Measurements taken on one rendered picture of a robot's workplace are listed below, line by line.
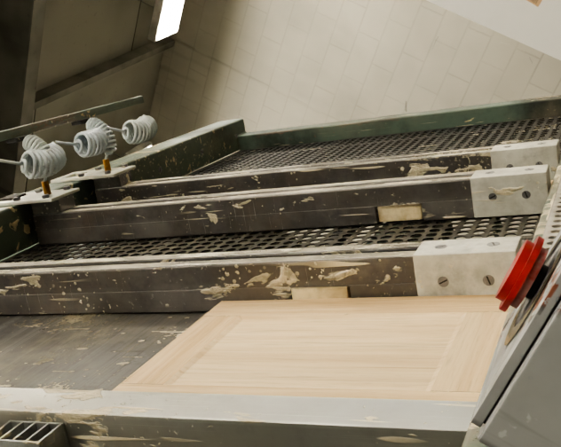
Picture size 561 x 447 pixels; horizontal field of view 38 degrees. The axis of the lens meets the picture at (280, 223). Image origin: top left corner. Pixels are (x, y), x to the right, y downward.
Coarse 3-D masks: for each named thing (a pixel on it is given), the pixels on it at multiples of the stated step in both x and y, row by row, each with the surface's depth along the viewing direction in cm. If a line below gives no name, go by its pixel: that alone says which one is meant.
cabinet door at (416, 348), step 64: (256, 320) 103; (320, 320) 99; (384, 320) 96; (448, 320) 92; (128, 384) 89; (192, 384) 87; (256, 384) 84; (320, 384) 81; (384, 384) 79; (448, 384) 76
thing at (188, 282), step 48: (432, 240) 104; (480, 240) 101; (0, 288) 128; (48, 288) 124; (96, 288) 121; (144, 288) 117; (192, 288) 114; (240, 288) 111; (288, 288) 108; (384, 288) 103; (432, 288) 100; (480, 288) 98
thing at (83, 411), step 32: (0, 416) 83; (32, 416) 81; (64, 416) 80; (96, 416) 78; (128, 416) 76; (160, 416) 75; (192, 416) 74; (224, 416) 73; (256, 416) 72; (288, 416) 71; (320, 416) 70; (352, 416) 69; (384, 416) 68; (416, 416) 67; (448, 416) 66
